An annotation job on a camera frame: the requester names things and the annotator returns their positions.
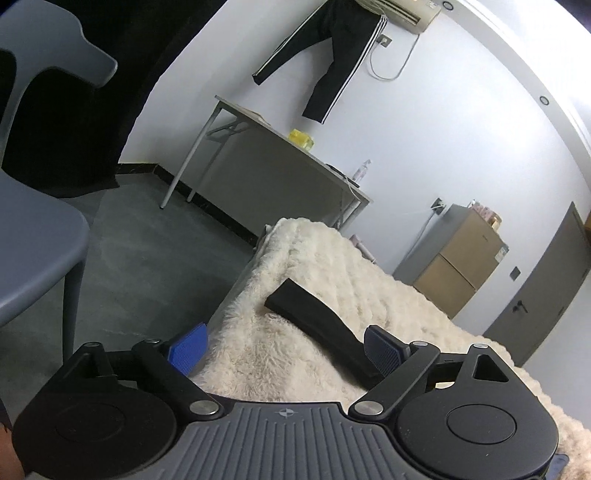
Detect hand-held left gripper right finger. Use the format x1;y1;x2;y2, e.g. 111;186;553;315
348;324;514;421

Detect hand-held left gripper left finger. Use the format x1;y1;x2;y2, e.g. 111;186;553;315
68;323;225;421

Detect black garment with grey-blue patches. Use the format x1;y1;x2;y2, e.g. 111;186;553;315
264;278;386;391

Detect white fluffy blanket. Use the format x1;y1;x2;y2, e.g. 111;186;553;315
191;217;591;480

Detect pink hair dryer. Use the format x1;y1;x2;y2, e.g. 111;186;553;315
349;234;379;264

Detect gold two-door fridge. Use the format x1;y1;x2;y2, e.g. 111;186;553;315
392;204;511;319

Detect grey door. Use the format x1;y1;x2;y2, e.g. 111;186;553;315
482;200;591;367

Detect grey plastic chair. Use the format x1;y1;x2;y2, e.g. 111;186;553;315
0;0;118;365

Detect grey folding desk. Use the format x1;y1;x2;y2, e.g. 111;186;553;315
159;95;374;232

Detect yellow tissue box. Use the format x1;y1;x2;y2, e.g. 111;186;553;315
288;129;315;151

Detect black curtain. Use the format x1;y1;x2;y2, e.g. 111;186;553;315
0;0;227;199

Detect black pants with white stripes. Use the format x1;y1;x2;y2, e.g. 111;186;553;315
252;0;389;125

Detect beige air conditioner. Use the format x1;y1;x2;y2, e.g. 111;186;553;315
355;0;441;33

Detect grey power cable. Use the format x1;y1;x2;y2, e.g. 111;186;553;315
392;212;437;275

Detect white air conditioner cable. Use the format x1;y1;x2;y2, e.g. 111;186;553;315
368;30;422;81

